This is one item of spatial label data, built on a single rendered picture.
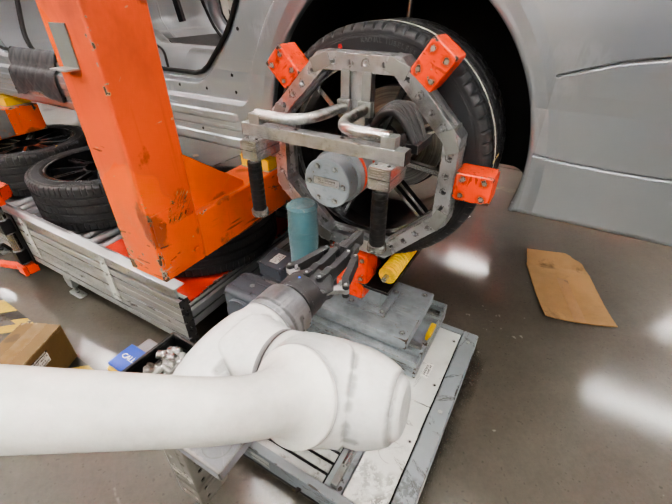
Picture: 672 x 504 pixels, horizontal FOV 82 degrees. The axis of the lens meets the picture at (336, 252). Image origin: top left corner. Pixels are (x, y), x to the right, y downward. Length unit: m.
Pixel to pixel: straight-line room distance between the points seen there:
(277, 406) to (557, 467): 1.28
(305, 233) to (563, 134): 0.69
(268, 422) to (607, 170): 0.95
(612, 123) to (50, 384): 1.05
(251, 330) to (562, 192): 0.86
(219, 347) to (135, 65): 0.76
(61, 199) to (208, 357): 1.77
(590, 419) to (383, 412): 1.37
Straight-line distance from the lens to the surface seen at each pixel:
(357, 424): 0.40
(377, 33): 1.07
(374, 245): 0.86
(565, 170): 1.10
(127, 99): 1.07
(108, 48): 1.05
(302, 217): 1.08
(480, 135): 1.02
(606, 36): 1.04
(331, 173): 0.94
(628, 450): 1.70
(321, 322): 1.56
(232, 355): 0.49
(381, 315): 1.48
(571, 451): 1.60
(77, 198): 2.15
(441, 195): 1.00
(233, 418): 0.34
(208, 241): 1.31
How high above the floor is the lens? 1.24
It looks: 34 degrees down
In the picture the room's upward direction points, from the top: straight up
